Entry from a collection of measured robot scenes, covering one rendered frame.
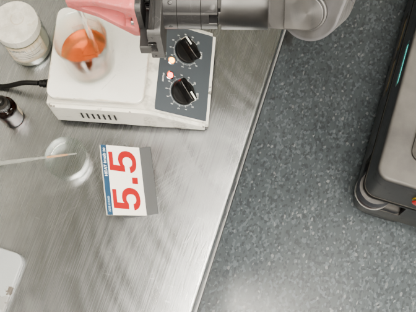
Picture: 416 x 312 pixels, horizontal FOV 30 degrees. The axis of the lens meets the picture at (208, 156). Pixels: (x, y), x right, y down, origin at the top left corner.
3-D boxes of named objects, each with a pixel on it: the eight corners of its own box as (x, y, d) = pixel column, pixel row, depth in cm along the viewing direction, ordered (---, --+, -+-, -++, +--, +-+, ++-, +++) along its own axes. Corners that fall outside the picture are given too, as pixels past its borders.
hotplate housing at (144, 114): (216, 41, 105) (215, 15, 97) (208, 134, 101) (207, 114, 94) (53, 30, 106) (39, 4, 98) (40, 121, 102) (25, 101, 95)
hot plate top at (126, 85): (153, 15, 97) (153, 12, 96) (143, 106, 94) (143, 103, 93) (59, 9, 98) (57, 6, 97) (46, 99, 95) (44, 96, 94)
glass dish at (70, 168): (62, 190, 100) (58, 186, 98) (39, 156, 101) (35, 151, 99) (98, 166, 101) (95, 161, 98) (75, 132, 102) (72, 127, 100)
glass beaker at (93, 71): (55, 71, 95) (38, 44, 87) (85, 30, 96) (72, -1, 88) (101, 100, 94) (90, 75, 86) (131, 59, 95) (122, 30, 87)
